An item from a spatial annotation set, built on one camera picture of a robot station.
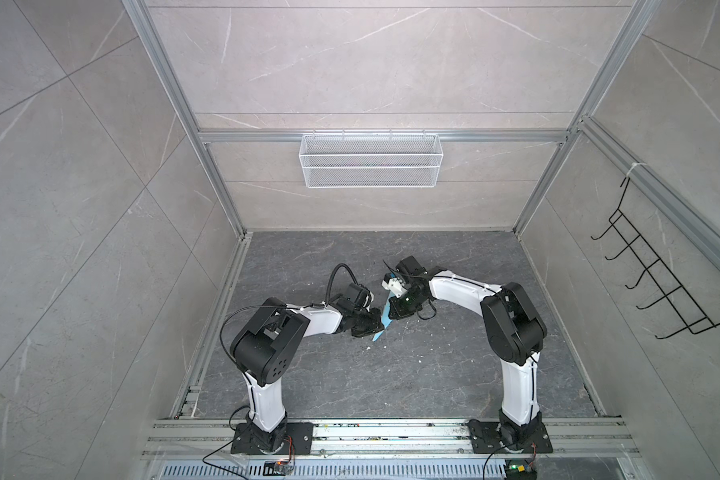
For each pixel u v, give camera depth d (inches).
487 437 28.8
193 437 29.4
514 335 20.6
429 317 32.6
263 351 19.1
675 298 25.3
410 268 31.6
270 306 20.8
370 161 39.7
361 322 32.1
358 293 30.4
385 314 37.2
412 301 32.2
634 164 27.6
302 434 28.8
